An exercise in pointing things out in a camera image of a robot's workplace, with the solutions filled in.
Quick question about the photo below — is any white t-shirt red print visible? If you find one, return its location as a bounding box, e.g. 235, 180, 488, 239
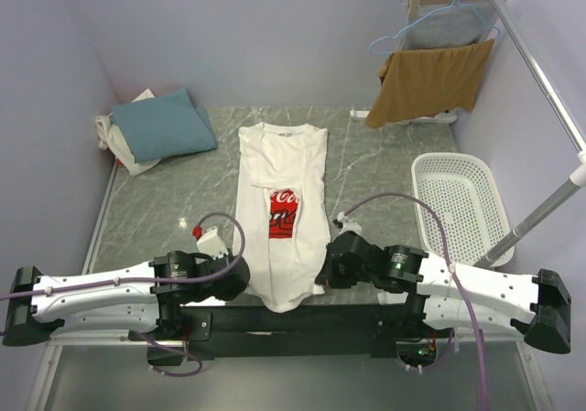
233, 123, 331, 313

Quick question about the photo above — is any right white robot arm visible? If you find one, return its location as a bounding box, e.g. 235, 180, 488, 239
315, 214, 571, 354

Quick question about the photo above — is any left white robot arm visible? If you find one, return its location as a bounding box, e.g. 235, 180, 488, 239
1, 228, 250, 347

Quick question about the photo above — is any white perforated plastic basket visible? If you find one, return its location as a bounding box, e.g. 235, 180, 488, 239
411, 152, 510, 265

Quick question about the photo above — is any folded teal t-shirt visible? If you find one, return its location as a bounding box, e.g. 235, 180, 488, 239
111, 88, 218, 163

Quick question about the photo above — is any brown t-shirt on rack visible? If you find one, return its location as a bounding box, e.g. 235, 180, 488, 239
364, 39, 494, 129

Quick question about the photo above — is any folded cream t-shirt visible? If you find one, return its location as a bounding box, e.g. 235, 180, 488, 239
95, 114, 160, 177

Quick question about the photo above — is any grey garment on rack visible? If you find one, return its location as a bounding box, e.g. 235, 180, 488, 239
400, 7, 486, 50

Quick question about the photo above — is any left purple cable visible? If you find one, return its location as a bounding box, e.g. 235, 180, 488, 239
0, 212, 248, 378

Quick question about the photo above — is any silver clothes rail stand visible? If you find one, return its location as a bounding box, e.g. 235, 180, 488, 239
377, 0, 586, 307

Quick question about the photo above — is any light blue wire hanger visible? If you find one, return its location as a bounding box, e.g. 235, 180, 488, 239
369, 0, 503, 59

